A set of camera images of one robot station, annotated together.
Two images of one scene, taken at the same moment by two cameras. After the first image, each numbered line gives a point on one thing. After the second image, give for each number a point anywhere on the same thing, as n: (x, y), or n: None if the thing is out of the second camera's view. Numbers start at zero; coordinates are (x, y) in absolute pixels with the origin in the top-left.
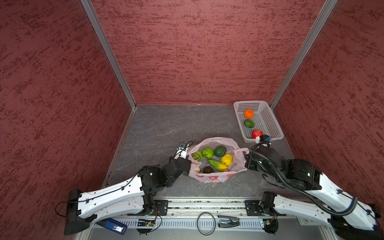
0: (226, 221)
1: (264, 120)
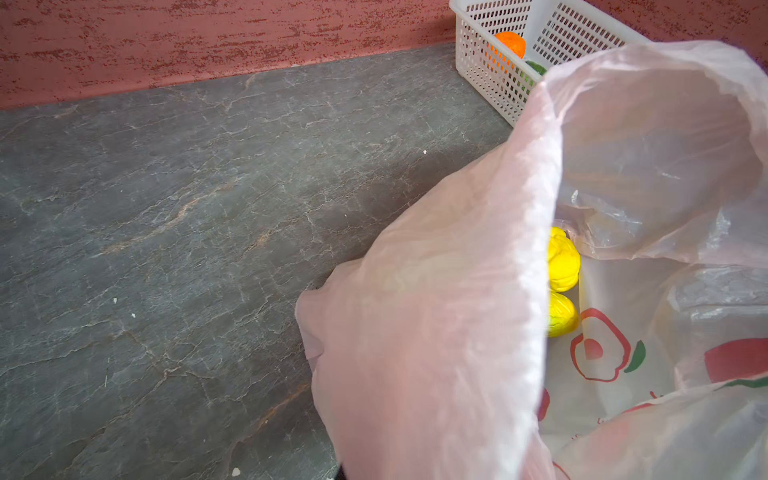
0: None
1: (554, 30)
